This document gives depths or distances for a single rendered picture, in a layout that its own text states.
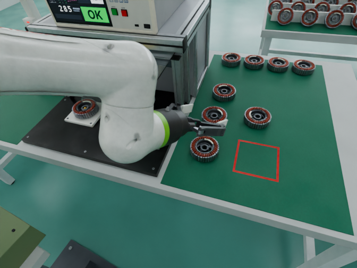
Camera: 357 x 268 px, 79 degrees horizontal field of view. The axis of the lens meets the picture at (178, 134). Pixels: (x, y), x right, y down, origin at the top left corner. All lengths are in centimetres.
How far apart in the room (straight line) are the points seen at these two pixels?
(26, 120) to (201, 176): 90
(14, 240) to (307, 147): 102
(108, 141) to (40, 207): 153
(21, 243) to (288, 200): 82
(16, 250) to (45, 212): 106
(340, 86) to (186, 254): 124
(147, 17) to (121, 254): 129
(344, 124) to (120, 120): 97
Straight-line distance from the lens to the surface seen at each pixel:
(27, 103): 140
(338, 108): 123
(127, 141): 41
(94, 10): 94
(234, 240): 152
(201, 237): 151
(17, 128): 127
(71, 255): 165
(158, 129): 46
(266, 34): 183
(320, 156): 98
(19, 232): 81
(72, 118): 111
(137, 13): 85
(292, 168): 90
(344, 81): 142
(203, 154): 82
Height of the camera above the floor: 145
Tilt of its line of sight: 48 degrees down
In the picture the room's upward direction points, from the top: 5 degrees counter-clockwise
